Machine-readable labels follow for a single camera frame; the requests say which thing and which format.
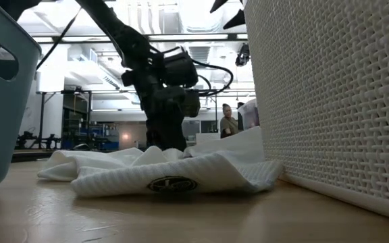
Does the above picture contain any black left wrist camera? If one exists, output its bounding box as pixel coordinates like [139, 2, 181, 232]
[162, 53, 199, 89]

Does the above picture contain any white woven plastic basket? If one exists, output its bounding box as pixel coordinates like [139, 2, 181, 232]
[243, 0, 389, 225]

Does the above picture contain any white sock with striped cuff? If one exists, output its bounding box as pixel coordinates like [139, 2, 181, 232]
[37, 144, 285, 199]

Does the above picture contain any person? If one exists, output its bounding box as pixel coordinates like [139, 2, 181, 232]
[219, 103, 240, 139]

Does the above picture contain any teal plastic basket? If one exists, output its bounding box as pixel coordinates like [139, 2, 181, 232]
[0, 0, 43, 195]

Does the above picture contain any black aluminium table frame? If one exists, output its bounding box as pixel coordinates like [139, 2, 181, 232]
[11, 149, 55, 162]

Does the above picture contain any black frame-mounted camera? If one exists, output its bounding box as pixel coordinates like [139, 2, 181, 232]
[234, 43, 251, 68]

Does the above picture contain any white box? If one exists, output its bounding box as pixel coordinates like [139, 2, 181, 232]
[195, 132, 221, 144]

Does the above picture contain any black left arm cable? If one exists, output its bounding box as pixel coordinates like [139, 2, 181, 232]
[34, 7, 82, 72]

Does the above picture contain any blue workbench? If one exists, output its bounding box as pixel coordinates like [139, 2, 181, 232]
[61, 124, 120, 151]

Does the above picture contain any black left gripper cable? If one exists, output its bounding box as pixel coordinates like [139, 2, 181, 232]
[190, 59, 235, 98]

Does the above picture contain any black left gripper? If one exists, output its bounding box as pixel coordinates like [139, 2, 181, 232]
[120, 53, 202, 152]

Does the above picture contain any black metal rack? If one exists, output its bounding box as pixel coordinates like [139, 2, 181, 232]
[38, 89, 93, 150]

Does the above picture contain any clear plastic container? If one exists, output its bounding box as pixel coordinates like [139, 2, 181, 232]
[237, 99, 261, 131]

